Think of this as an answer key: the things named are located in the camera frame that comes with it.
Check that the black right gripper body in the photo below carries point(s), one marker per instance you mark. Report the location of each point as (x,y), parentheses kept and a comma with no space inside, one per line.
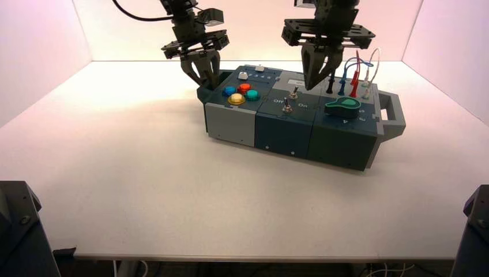
(328,28)

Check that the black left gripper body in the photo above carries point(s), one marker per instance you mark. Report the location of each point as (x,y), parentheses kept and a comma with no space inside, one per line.
(191,38)

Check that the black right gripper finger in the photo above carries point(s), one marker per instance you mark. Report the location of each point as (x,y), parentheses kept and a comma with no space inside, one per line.
(311,67)
(335,59)

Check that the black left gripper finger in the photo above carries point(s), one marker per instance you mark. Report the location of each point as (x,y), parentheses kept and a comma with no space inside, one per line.
(190,69)
(215,67)

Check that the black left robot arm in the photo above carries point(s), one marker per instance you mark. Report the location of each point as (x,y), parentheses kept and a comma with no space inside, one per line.
(178,7)

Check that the small white display screen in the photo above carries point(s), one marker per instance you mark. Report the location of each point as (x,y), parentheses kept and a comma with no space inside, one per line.
(296,82)

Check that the blue round push button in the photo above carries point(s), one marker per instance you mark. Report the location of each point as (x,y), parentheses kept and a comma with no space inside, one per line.
(229,91)

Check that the white keycap button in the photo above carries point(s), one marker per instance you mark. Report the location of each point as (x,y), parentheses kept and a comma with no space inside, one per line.
(242,75)

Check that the red round push button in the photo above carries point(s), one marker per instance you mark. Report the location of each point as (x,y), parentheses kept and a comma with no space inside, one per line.
(244,88)

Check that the yellow round push button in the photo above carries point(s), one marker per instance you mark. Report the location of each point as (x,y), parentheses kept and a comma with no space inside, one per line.
(237,99)

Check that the white slider knob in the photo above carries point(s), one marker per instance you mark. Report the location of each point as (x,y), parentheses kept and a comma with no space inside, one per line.
(259,69)

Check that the green round push button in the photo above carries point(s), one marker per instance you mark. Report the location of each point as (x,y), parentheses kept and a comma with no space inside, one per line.
(252,95)

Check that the green rotary knob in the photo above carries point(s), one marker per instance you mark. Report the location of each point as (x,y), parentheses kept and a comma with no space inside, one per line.
(344,107)

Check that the grey and teal task box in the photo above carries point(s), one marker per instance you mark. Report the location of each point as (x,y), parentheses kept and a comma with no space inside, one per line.
(282,132)

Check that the black table clamp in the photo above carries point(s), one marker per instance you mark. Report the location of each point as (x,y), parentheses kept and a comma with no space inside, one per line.
(64,254)

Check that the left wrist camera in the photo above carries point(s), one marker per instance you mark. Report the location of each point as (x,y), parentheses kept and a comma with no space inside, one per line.
(211,17)

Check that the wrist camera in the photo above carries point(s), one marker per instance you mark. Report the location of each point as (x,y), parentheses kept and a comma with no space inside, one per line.
(305,3)
(211,17)

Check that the metal toggle switch by display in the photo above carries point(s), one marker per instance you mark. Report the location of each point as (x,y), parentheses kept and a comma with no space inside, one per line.
(293,94)

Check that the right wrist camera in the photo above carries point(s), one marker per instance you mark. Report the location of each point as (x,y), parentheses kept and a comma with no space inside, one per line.
(305,3)

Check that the metal toggle switch between labels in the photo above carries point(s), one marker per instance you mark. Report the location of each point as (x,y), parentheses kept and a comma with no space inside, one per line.
(287,108)

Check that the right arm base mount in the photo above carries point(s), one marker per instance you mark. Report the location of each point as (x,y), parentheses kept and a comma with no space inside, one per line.
(473,237)

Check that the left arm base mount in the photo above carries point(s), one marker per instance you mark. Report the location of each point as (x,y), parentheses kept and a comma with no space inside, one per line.
(19,237)

